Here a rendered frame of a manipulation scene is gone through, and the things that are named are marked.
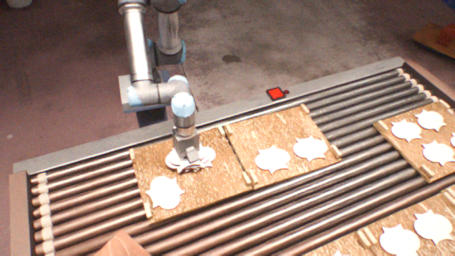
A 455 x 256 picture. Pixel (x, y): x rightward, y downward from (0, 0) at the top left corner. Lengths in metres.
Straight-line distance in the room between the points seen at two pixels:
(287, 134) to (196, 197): 0.51
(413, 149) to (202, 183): 0.94
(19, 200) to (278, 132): 1.06
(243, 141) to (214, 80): 1.80
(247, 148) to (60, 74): 2.44
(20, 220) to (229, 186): 0.75
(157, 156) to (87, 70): 2.18
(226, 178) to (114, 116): 1.78
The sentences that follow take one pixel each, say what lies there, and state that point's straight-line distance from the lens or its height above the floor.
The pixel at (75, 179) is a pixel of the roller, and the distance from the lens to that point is 1.47.
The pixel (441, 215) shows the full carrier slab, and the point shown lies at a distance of 1.53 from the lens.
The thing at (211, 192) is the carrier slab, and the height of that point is 0.94.
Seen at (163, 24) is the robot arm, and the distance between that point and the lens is 1.46.
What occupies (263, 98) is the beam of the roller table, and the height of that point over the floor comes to 0.92.
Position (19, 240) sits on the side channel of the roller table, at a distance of 1.37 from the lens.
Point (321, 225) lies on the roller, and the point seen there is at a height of 0.92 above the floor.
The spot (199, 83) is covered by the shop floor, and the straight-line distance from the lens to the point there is 3.16.
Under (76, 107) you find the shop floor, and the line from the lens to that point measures 3.14.
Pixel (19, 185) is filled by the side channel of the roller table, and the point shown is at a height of 0.95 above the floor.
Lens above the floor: 2.06
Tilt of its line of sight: 48 degrees down
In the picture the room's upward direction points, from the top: 4 degrees clockwise
